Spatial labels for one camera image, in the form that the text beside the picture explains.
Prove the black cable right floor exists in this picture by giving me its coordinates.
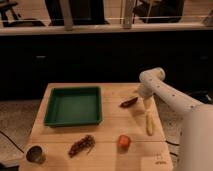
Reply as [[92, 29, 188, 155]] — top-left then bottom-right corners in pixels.
[[165, 139, 181, 147]]

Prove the dark red chili pepper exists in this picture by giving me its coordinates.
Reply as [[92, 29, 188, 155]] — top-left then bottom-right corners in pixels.
[[120, 97, 138, 108]]

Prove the wooden railing post right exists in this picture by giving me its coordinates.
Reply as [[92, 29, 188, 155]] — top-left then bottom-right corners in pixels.
[[122, 0, 135, 29]]

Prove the small metal cup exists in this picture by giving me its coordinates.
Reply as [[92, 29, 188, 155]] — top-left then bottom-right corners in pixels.
[[26, 146, 46, 164]]

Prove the green plastic tray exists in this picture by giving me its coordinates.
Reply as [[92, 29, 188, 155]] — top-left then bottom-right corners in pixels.
[[44, 87, 102, 127]]

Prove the dark purple grape bunch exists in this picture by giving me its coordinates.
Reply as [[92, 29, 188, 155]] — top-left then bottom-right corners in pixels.
[[68, 135, 95, 157]]

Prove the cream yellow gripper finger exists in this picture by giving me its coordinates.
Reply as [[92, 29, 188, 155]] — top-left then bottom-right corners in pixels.
[[143, 98, 152, 112]]

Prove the black cable left floor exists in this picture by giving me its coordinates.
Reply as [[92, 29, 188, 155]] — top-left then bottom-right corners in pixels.
[[0, 130, 25, 154]]

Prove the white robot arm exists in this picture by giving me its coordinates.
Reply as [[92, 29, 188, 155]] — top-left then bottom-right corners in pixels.
[[138, 67, 213, 171]]

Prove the yellow corn cob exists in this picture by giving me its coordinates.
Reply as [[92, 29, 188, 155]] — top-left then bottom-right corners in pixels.
[[146, 113, 153, 136]]

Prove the black cable floor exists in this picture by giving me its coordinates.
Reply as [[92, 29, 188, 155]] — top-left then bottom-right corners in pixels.
[[165, 139, 181, 147], [0, 130, 25, 154]]

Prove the wooden railing post left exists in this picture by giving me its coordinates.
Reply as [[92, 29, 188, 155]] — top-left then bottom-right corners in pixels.
[[60, 0, 73, 31]]

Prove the dark cabinet with handle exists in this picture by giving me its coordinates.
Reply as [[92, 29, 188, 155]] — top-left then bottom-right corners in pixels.
[[0, 31, 213, 100]]

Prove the wooden railing post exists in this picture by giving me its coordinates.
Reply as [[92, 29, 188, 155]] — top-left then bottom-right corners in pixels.
[[60, 0, 73, 31], [122, 0, 135, 29]]

